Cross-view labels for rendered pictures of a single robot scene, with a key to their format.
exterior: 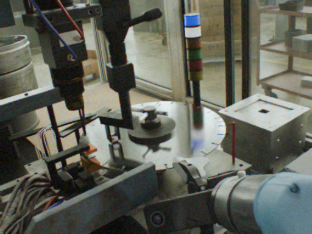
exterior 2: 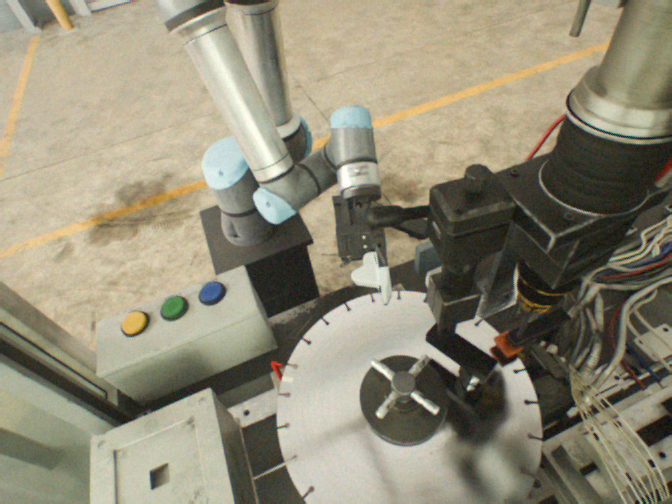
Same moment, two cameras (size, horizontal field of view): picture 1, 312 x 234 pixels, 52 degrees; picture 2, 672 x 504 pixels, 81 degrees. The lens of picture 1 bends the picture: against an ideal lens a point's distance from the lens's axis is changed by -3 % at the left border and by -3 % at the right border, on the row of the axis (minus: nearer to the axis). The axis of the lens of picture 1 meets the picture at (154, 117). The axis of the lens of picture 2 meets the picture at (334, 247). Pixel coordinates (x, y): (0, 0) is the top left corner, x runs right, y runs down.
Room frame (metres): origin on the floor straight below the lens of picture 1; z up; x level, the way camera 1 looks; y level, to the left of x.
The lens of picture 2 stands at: (0.85, 0.02, 1.47)
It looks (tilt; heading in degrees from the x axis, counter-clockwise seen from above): 49 degrees down; 200
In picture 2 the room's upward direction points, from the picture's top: 10 degrees counter-clockwise
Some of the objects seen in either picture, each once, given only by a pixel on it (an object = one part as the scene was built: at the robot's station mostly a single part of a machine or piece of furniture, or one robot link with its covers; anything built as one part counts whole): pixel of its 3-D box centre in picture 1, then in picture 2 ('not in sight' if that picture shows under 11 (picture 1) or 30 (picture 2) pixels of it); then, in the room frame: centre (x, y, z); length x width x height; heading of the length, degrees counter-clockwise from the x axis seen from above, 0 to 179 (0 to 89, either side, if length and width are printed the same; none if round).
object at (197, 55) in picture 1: (194, 53); not in sight; (0.93, -0.14, 1.05); 0.05 x 0.04 x 0.03; 34
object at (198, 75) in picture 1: (195, 74); not in sight; (0.93, -0.14, 0.98); 0.05 x 0.04 x 0.03; 34
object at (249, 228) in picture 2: not in sight; (247, 210); (0.21, -0.42, 0.80); 0.15 x 0.15 x 0.10
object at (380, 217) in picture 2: (136, 17); (416, 223); (0.60, 0.01, 1.21); 0.08 x 0.06 x 0.03; 124
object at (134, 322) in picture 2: not in sight; (135, 324); (0.60, -0.46, 0.90); 0.04 x 0.04 x 0.02
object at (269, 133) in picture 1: (262, 134); (181, 485); (0.80, -0.30, 0.82); 0.18 x 0.18 x 0.15; 34
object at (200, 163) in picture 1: (192, 164); (370, 276); (0.49, -0.06, 0.96); 0.09 x 0.06 x 0.03; 15
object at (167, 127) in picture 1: (151, 124); (402, 394); (0.67, 0.01, 0.96); 0.11 x 0.11 x 0.03
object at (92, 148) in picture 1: (73, 164); (528, 339); (0.56, 0.17, 0.95); 0.10 x 0.03 x 0.07; 124
